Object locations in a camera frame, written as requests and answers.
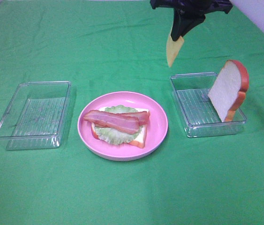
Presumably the green lettuce leaf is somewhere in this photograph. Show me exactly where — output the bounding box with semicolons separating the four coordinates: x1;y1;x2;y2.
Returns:
93;105;143;145

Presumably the right clear plastic tray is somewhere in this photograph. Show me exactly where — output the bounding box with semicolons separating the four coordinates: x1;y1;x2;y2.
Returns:
170;72;247;138

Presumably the bacon strip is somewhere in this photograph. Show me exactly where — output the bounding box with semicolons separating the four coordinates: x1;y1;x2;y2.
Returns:
82;110;140;135
91;111;150;129

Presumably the left clear plastic tray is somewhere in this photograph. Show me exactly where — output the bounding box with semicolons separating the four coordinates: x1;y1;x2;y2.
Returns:
0;81;71;150

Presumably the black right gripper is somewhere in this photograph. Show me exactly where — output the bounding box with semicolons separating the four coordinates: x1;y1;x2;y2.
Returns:
150;0;233;41

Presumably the yellow cheese slice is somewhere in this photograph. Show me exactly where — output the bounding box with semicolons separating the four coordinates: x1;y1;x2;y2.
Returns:
166;33;184;68

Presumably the toast bread slice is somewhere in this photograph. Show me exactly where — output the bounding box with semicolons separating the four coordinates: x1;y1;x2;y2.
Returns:
208;60;249;122
91;107;150;149

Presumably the green table cloth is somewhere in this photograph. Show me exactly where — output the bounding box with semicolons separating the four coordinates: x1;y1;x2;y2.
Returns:
0;0;264;225

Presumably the clear plastic tray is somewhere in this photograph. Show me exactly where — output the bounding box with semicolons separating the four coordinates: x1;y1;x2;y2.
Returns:
170;72;247;138
0;81;71;150

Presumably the pink round plate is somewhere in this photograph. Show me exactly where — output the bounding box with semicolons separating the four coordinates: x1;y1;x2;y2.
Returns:
77;91;168;161

